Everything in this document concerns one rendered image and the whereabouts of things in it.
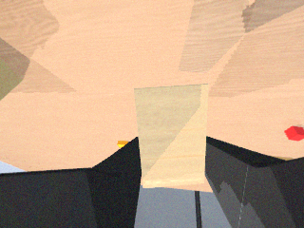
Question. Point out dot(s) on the small red cube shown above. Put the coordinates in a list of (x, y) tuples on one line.
[(295, 133)]

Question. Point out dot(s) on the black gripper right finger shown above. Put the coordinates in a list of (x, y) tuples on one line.
[(255, 190)]

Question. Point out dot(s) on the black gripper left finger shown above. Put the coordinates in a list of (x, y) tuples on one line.
[(103, 196)]

